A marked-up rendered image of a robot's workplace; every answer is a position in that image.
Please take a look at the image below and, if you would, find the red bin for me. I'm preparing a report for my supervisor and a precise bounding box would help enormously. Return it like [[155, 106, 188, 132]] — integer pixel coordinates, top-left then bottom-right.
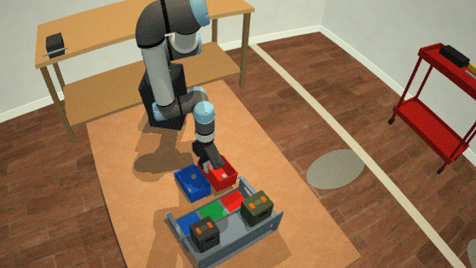
[[197, 155, 238, 192]]

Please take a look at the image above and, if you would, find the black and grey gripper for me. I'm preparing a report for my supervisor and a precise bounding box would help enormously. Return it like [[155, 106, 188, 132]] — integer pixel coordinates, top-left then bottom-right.
[[192, 139, 214, 173]]

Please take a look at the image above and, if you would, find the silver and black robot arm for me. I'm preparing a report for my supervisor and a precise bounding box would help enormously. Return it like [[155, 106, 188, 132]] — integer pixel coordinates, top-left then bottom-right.
[[136, 0, 225, 170]]

